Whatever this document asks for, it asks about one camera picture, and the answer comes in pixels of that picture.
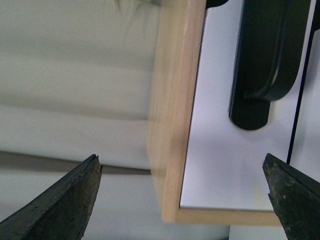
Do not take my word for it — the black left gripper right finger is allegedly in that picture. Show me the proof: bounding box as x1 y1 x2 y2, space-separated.
262 153 320 240

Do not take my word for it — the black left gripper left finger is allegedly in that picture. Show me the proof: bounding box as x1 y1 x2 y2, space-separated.
0 154 103 240

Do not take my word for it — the white drawer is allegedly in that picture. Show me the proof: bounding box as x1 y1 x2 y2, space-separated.
180 0 304 211
291 0 320 171

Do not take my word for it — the black drawer handle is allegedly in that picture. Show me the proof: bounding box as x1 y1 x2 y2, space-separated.
206 0 312 132

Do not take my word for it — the wooden drawer cabinet frame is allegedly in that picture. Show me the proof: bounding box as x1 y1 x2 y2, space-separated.
146 0 281 227

